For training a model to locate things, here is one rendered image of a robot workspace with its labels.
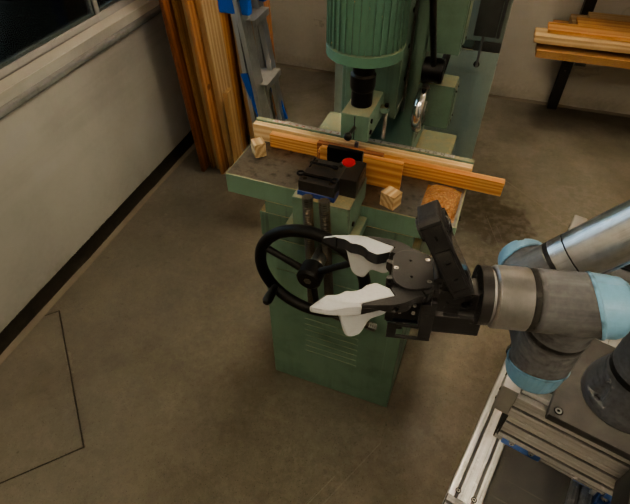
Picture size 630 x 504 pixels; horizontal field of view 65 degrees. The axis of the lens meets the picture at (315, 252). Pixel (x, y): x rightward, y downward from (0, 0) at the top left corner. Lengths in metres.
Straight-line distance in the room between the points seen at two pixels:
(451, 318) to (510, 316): 0.07
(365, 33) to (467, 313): 0.66
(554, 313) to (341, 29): 0.74
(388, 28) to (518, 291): 0.68
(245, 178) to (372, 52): 0.45
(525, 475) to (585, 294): 1.10
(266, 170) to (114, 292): 1.23
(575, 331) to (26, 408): 1.88
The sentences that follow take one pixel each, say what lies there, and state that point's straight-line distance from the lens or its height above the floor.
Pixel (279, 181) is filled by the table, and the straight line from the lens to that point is 1.28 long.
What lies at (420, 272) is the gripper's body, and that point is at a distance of 0.58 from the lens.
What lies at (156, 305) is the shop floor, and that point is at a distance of 2.25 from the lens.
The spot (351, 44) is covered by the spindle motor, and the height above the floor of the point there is 1.25.
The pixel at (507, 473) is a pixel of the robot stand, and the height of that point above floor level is 0.21.
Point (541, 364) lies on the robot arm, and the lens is 0.69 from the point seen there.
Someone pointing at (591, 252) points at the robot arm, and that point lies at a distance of 0.74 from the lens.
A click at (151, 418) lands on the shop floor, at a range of 1.95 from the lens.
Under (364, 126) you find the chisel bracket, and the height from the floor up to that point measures 1.04.
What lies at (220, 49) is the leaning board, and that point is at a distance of 2.67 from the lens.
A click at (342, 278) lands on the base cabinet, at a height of 0.62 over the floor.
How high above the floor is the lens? 1.66
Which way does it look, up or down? 45 degrees down
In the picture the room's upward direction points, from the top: straight up
